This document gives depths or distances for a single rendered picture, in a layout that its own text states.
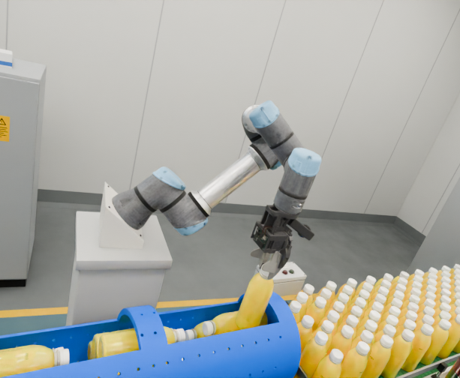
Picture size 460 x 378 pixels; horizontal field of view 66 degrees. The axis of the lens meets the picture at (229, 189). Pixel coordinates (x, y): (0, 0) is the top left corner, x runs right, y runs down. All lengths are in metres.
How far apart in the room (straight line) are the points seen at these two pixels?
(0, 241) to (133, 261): 1.51
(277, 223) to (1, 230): 2.03
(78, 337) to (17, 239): 1.60
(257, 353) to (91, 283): 0.61
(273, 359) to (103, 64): 2.94
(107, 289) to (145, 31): 2.60
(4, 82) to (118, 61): 1.45
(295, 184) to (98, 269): 0.73
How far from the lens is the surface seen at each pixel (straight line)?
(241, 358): 1.02
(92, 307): 1.41
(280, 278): 1.50
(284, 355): 1.11
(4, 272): 2.81
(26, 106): 2.28
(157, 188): 1.26
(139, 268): 1.30
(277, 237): 0.91
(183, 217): 1.28
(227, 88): 3.79
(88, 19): 3.46
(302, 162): 0.84
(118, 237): 1.30
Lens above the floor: 1.90
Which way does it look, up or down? 22 degrees down
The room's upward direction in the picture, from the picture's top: 17 degrees clockwise
